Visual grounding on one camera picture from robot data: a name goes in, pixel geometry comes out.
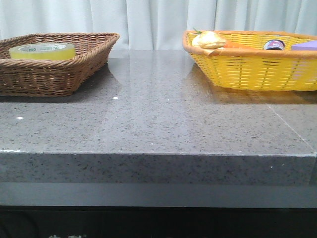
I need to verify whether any yellow packing tape roll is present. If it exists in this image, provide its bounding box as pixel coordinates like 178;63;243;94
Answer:
9;42;76;60

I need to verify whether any white curtain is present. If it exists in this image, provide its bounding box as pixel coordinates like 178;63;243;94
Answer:
0;0;317;50

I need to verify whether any orange toy carrot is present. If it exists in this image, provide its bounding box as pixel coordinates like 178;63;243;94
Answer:
196;30;254;50

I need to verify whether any yellow wicker basket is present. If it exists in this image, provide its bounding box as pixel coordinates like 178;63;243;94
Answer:
182;30;317;91

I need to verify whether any brown wicker basket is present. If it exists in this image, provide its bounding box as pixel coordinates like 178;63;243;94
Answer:
0;32;120;97

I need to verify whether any purple block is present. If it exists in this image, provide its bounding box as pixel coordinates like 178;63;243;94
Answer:
291;40;317;51

